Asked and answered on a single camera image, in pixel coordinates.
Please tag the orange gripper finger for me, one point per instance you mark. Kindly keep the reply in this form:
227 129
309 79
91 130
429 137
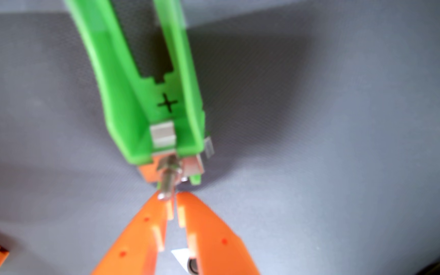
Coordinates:
136 236
216 244

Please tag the green battery holder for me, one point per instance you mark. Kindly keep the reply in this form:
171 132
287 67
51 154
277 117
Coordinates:
120 95

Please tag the grey fabric mat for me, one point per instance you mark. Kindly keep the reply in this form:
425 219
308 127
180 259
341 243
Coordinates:
319 114

